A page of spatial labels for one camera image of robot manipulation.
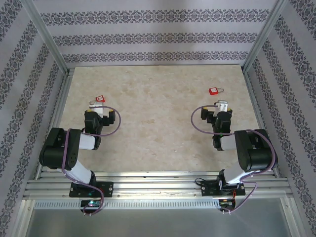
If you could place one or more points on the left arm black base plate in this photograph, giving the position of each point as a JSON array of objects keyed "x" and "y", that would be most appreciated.
[{"x": 108, "y": 188}]

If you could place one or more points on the aluminium table edge rail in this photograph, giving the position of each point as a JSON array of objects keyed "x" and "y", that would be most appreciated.
[
  {"x": 57, "y": 111},
  {"x": 256, "y": 111}
]

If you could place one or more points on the grey metal panel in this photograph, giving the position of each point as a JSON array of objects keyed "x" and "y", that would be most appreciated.
[{"x": 158, "y": 222}]

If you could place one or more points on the aluminium frame bar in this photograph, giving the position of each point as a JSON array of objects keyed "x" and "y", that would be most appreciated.
[
  {"x": 23, "y": 217},
  {"x": 292, "y": 217}
]

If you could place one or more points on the red padlock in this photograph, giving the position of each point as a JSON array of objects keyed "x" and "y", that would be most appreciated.
[
  {"x": 99, "y": 98},
  {"x": 212, "y": 91}
]

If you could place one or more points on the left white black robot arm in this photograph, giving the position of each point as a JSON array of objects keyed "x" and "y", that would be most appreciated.
[{"x": 81, "y": 172}]

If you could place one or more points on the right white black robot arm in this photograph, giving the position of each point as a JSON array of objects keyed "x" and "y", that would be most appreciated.
[{"x": 259, "y": 155}]

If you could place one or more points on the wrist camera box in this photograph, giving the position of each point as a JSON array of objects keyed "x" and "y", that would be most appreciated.
[
  {"x": 222, "y": 106},
  {"x": 97, "y": 109}
]

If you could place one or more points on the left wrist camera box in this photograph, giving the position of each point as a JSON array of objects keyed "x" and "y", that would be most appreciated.
[{"x": 97, "y": 109}]

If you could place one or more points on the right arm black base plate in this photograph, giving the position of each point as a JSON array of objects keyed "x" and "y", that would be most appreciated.
[{"x": 209, "y": 190}]

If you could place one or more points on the aluminium corner post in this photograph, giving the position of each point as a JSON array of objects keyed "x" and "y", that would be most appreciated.
[
  {"x": 48, "y": 37},
  {"x": 264, "y": 37}
]

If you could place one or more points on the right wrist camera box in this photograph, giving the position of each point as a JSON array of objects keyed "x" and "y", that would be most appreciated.
[{"x": 222, "y": 106}]

